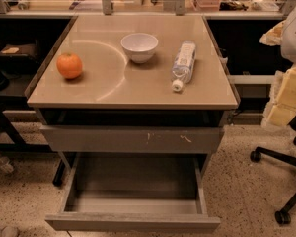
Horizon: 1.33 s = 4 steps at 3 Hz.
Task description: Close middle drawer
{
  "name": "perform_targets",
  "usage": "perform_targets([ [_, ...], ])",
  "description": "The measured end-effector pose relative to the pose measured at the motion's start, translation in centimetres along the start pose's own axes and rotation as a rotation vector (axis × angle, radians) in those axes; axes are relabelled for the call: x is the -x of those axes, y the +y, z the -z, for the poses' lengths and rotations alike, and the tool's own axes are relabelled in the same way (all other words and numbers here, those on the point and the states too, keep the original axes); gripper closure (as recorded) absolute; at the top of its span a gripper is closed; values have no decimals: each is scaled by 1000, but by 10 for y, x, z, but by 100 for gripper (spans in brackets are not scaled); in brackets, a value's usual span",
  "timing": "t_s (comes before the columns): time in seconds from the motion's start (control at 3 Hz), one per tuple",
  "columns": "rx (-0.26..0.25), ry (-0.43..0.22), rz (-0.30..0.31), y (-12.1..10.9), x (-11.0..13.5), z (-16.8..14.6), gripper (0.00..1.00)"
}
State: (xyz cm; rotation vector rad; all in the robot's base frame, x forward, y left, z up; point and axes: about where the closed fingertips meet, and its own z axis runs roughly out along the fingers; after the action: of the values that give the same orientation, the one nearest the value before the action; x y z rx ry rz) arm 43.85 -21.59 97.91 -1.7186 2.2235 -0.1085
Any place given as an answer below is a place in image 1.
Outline grey top drawer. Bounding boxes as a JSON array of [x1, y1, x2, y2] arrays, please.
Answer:
[[40, 125, 224, 154]]

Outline black table leg frame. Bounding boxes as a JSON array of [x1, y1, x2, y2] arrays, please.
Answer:
[[0, 106, 52, 153]]

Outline orange fruit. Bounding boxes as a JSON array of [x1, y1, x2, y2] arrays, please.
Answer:
[[56, 53, 83, 79]]

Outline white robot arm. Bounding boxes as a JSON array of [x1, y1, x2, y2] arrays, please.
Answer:
[[259, 6, 296, 130]]

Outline grey drawer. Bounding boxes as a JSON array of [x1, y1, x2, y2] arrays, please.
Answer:
[[40, 125, 224, 154], [45, 154, 220, 233]]

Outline black office chair base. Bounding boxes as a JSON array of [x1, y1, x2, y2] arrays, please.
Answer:
[[249, 104, 296, 225]]

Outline small bottle on floor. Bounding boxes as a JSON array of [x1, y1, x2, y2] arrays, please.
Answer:
[[0, 154, 14, 174]]

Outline grey drawer cabinet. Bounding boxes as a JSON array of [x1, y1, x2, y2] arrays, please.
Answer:
[[24, 14, 241, 180]]

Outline white and yellow gripper body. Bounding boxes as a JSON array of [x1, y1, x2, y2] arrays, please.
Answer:
[[259, 20, 296, 128]]

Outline clear plastic water bottle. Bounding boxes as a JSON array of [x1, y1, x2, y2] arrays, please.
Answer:
[[171, 41, 196, 92]]

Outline white ceramic bowl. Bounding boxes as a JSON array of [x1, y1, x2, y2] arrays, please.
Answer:
[[120, 33, 159, 64]]

